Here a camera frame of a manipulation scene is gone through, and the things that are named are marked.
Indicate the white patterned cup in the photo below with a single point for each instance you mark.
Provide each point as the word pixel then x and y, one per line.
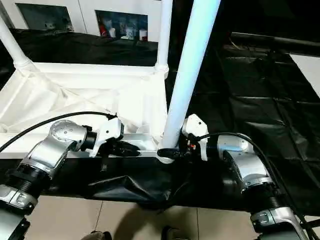
pixel 129 32

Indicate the small white jar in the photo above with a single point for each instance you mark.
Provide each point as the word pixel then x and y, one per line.
pixel 112 32

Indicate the black work mat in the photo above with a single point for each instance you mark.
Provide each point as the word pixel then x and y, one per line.
pixel 262 112

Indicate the long black pole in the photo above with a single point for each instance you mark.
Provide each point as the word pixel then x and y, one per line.
pixel 275 40

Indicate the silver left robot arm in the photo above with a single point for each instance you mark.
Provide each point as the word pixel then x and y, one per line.
pixel 57 142

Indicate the plain white cup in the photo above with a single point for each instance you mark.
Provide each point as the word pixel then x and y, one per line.
pixel 142 35

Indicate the flat white board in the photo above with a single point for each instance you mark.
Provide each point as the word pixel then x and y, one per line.
pixel 308 72

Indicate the white sideboard cabinet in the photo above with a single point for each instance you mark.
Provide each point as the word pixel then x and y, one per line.
pixel 85 10

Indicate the white plastic table top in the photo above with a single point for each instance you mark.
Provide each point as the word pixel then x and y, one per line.
pixel 75 82

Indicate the black right robot foot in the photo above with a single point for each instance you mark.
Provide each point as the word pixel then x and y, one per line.
pixel 172 233

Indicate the red bottle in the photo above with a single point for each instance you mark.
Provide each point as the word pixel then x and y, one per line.
pixel 103 30

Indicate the white plastic table leg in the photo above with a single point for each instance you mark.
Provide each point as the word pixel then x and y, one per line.
pixel 11 45
pixel 163 32
pixel 190 62

